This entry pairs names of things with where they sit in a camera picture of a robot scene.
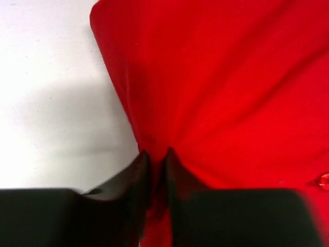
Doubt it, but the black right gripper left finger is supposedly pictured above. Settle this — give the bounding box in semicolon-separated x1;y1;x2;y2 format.
1;152;150;246

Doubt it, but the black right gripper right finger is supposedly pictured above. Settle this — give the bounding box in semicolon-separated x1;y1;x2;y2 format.
164;149;321;247

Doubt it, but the red shirt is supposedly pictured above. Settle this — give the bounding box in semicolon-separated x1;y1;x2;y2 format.
90;1;328;246

